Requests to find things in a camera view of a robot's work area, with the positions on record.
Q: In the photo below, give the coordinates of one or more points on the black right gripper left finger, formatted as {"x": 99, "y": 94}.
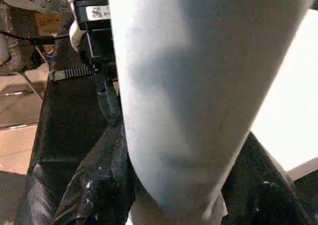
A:
{"x": 99, "y": 185}

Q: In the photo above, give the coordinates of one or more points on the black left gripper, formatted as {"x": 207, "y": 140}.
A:
{"x": 99, "y": 41}

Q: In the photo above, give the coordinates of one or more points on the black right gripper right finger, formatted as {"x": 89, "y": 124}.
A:
{"x": 261, "y": 197}

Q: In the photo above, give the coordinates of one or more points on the white plastic table leg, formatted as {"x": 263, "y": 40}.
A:
{"x": 186, "y": 86}

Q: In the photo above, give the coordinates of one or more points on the white plastic table top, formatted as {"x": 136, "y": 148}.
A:
{"x": 293, "y": 98}

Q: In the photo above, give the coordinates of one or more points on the black mat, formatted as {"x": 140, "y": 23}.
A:
{"x": 69, "y": 123}

